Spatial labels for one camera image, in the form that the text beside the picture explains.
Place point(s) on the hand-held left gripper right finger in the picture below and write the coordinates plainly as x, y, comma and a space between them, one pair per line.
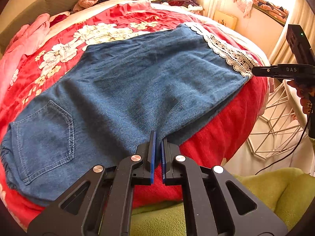
163, 167

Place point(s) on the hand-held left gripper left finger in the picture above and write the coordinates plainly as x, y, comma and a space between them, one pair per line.
153, 157

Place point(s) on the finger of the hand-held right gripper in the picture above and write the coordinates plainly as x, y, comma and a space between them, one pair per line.
263, 70

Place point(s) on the blue denim pants lace hem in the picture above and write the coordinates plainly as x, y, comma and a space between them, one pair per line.
135, 78

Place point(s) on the green fleece pants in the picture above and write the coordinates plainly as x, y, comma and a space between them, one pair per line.
283, 191

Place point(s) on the person's right hand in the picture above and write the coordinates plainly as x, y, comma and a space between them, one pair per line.
302, 95

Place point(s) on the cream curtain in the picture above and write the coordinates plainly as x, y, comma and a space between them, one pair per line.
299, 9

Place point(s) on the patterned cloth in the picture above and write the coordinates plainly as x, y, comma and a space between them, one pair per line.
270, 8

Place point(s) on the cream picture board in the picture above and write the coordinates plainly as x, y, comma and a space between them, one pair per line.
225, 19

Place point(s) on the red floral blanket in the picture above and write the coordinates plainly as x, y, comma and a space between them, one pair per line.
221, 132

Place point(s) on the pink floral cloth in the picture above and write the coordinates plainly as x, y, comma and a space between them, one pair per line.
243, 5

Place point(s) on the purple clothes heap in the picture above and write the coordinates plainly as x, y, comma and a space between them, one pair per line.
185, 1

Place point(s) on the pink fluffy cloth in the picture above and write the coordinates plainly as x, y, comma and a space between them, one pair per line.
87, 1

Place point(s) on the grey-green headboard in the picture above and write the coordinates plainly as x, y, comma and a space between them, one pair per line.
49, 0

